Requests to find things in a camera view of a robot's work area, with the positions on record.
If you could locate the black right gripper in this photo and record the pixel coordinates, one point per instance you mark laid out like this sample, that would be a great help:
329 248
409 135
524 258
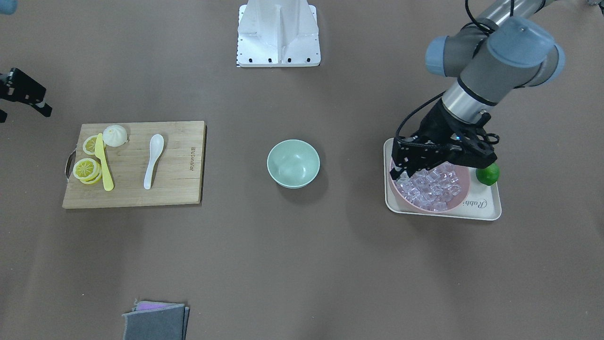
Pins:
19 89

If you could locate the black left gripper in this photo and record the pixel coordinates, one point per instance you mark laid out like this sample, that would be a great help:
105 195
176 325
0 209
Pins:
436 125

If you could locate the white ceramic spoon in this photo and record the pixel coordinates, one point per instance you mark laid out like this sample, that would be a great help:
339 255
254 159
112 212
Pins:
156 146

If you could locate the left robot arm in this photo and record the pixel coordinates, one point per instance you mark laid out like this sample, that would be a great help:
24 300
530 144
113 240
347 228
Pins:
498 51

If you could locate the pink bowl of ice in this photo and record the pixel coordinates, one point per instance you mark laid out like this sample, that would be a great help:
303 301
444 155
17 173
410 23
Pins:
438 191

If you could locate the mint green bowl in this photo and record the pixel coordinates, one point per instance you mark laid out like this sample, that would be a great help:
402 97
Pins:
293 163

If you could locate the yellow plastic knife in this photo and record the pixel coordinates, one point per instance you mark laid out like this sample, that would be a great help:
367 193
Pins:
108 183

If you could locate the white steamed bun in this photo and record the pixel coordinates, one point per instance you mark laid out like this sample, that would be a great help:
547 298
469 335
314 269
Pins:
115 136

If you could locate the upper lemon slices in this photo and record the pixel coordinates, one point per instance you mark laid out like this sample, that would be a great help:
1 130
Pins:
87 171

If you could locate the beige rabbit tray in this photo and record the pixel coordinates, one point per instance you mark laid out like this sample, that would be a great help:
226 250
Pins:
482 202

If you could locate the green lime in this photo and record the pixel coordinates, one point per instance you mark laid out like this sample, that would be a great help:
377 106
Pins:
489 175

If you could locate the bamboo cutting board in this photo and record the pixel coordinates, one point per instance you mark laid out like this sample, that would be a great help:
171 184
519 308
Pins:
177 177

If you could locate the grey folded cloth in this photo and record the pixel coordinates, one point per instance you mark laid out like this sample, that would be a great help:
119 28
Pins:
150 320

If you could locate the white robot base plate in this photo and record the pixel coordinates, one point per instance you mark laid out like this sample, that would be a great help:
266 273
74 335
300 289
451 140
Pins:
278 34

